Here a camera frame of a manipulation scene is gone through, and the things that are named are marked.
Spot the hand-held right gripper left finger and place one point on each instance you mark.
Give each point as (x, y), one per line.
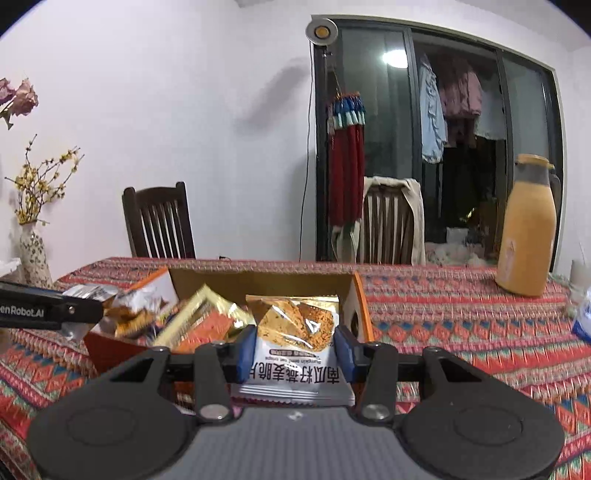
(247, 355)

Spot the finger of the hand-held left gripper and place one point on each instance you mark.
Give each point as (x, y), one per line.
(83, 310)

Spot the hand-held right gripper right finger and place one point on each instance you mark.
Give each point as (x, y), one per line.
(345, 357)

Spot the silver cracker snack packet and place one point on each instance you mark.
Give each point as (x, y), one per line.
(134, 309)

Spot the white cracker snack packet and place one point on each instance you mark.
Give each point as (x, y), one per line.
(295, 332)

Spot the orange cardboard box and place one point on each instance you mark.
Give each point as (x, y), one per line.
(277, 284)

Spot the gold snack packet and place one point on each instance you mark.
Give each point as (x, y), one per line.
(203, 323)

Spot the yellow flower branches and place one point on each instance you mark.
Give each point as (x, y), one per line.
(30, 177)

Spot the dark wooden chair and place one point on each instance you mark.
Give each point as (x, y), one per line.
(154, 194)

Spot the white fluffy bundle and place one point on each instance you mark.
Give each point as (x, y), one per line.
(445, 253)

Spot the chair with cream towel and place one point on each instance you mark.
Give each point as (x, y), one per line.
(415, 221)

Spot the brown slatted wooden chair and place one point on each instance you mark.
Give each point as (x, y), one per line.
(385, 188)

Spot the red tassel hanging decoration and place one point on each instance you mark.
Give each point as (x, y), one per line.
(346, 175)

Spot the pink artificial flowers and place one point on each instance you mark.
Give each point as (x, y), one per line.
(25, 99)

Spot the yellow thermos jug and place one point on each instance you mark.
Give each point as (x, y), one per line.
(526, 240)

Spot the blue white tissue pack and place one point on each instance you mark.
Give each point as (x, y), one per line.
(584, 318)

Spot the glass sliding door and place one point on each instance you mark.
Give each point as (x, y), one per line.
(388, 115)

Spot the light blue hanging garment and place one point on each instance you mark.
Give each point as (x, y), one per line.
(431, 124)

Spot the white lace hanging garment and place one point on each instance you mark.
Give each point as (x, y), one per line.
(491, 120)

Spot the pink hanging garment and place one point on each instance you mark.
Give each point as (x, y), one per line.
(461, 92)

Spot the round lamp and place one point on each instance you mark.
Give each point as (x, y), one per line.
(322, 31)

